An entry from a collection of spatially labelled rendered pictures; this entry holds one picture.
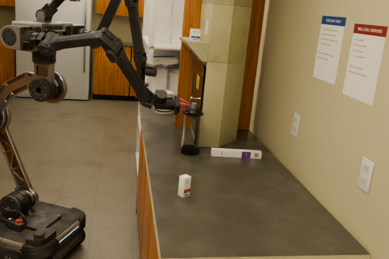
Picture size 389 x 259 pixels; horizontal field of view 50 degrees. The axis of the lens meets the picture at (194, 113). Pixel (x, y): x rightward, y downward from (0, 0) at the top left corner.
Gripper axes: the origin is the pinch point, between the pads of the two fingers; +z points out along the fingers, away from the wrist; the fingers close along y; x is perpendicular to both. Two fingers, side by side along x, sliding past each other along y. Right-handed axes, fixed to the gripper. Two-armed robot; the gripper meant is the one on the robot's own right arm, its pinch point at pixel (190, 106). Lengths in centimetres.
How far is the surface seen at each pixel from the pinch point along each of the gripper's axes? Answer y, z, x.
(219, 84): -1.1, 13.1, -16.2
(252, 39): 42, 40, -23
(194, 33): 17.4, -1.4, -35.8
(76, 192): 74, -71, 159
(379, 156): -89, 47, -50
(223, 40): 8.3, 12.2, -37.9
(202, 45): 6.8, 1.5, -34.3
